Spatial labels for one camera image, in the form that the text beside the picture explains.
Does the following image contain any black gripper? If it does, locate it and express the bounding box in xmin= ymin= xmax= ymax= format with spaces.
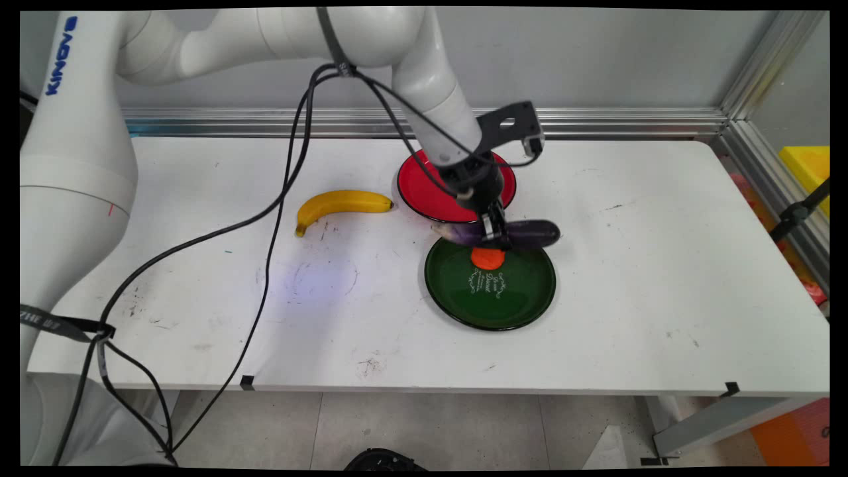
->
xmin=437 ymin=154 xmax=512 ymax=251

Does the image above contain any purple eggplant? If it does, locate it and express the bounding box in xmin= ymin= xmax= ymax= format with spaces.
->
xmin=432 ymin=219 xmax=561 ymax=252

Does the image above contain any orange carrot piece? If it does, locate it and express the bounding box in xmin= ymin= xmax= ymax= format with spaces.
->
xmin=471 ymin=246 xmax=507 ymax=271

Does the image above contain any green round plate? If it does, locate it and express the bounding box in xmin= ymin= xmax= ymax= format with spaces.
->
xmin=424 ymin=235 xmax=557 ymax=332

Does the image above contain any red round plate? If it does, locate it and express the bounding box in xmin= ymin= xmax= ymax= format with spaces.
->
xmin=397 ymin=148 xmax=518 ymax=225

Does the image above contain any yellow banana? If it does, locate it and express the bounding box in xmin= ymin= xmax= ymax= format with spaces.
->
xmin=295 ymin=189 xmax=396 ymax=237

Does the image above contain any black object on floor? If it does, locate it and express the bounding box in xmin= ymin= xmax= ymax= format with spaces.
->
xmin=344 ymin=448 xmax=429 ymax=471

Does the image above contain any grey slanted table leg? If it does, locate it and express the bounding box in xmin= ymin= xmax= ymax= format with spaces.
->
xmin=641 ymin=396 xmax=817 ymax=466

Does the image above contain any yellow plastic box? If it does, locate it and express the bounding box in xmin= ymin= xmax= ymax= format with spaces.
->
xmin=778 ymin=146 xmax=830 ymax=221

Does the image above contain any orange box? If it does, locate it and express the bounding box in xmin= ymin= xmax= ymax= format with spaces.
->
xmin=749 ymin=397 xmax=830 ymax=467

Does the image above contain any white table leg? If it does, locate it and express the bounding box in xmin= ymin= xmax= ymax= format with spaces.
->
xmin=149 ymin=390 xmax=184 ymax=452

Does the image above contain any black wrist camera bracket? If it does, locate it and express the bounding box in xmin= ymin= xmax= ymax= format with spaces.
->
xmin=475 ymin=101 xmax=546 ymax=161

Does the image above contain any long aluminium frame rail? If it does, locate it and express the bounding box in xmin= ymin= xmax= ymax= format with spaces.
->
xmin=123 ymin=107 xmax=729 ymax=140

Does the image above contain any long black cable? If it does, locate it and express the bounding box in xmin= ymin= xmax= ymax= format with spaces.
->
xmin=99 ymin=63 xmax=544 ymax=464

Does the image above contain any black velcro arm strap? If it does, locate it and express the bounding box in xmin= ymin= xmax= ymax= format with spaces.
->
xmin=316 ymin=7 xmax=356 ymax=77

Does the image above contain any short aluminium frame rail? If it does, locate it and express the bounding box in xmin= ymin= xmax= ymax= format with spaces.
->
xmin=712 ymin=119 xmax=830 ymax=295

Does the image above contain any aluminium frame post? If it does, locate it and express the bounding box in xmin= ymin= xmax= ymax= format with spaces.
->
xmin=719 ymin=10 xmax=829 ymax=121

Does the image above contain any black velcro cable strap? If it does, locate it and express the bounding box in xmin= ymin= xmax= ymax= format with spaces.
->
xmin=20 ymin=304 xmax=117 ymax=343

